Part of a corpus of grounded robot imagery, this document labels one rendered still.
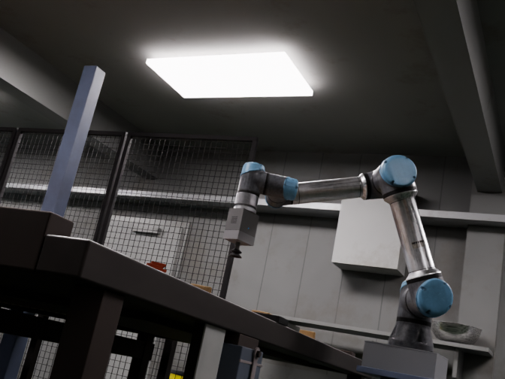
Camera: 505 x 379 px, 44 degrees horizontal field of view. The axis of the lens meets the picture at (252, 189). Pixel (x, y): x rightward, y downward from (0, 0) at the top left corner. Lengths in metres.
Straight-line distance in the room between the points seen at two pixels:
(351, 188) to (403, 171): 0.21
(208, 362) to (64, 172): 2.67
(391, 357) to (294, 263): 4.04
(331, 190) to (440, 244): 3.68
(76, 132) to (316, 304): 3.00
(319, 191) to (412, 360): 0.64
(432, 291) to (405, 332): 0.20
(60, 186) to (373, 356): 2.31
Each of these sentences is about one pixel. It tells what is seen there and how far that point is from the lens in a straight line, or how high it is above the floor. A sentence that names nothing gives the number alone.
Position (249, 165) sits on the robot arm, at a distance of 2.08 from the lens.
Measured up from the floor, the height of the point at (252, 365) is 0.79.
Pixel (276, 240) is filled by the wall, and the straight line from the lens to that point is 6.30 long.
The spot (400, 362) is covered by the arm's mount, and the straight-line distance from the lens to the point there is 2.18.
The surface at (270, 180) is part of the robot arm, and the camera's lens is 2.07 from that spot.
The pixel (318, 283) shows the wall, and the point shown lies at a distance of 6.03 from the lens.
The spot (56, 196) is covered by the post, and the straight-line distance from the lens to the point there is 3.88.
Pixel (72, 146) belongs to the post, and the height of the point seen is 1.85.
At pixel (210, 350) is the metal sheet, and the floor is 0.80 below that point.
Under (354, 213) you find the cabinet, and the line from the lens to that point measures 5.79.
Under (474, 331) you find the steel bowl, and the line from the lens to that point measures 5.23.
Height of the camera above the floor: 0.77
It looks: 16 degrees up
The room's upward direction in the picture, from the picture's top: 12 degrees clockwise
